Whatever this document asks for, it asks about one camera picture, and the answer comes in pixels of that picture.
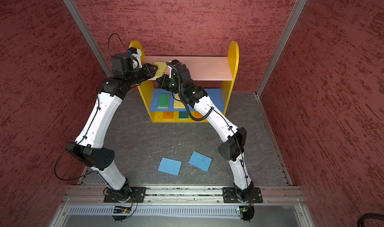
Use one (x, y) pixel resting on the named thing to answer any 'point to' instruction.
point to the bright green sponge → (163, 101)
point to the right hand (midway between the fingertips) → (155, 81)
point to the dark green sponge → (183, 115)
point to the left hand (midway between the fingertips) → (156, 70)
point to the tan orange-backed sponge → (168, 115)
